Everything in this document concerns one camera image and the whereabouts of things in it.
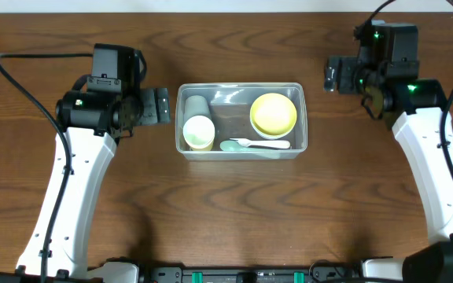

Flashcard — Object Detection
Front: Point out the grey paper cup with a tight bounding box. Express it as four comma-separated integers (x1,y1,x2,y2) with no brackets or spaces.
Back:
184,95,211,121

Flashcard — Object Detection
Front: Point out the yellow plastic bowl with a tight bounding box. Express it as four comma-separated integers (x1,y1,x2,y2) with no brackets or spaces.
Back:
249,93,297,134

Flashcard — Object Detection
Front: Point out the mint green plastic spoon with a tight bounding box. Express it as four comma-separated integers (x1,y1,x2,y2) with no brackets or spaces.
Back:
219,141,281,159

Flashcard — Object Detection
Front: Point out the clear plastic container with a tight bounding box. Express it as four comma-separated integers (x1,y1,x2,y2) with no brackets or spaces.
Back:
175,83,308,161

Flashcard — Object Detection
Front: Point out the white plastic bowl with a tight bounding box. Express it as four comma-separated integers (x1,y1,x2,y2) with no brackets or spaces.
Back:
253,127,293,140

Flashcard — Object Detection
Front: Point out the white plastic fork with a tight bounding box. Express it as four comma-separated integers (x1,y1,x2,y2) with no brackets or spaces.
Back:
232,138,291,149

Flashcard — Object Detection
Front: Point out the yellow paper cup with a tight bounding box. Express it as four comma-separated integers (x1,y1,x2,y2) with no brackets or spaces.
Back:
189,142,213,151

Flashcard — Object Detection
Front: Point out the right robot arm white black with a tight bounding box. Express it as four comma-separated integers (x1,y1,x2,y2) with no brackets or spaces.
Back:
324,20,453,282

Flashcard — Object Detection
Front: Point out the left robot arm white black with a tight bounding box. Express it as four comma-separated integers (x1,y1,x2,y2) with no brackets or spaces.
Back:
0,43,171,283

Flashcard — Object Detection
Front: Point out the black mounting rail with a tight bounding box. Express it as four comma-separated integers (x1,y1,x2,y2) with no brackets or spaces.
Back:
88,258,408,283

